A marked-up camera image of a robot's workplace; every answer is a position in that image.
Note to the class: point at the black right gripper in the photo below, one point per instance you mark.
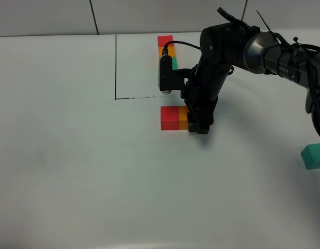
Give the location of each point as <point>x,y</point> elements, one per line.
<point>201,95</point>

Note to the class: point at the orange wooden cube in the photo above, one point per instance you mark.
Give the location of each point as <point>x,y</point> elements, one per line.
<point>183,118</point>

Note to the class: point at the red wooden cube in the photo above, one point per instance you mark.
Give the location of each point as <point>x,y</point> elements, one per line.
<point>169,118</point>

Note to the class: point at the teal wooden cube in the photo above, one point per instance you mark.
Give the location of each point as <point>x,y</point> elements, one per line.
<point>311,156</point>

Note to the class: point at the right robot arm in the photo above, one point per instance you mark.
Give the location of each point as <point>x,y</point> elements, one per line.
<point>236,44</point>

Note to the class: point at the teal template cube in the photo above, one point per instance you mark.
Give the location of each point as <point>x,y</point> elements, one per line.
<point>174,63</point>

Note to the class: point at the orange template cube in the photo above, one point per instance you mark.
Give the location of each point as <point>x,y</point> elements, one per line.
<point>170,51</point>

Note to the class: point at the red template cube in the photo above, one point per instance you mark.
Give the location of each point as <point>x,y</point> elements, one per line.
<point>163,40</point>

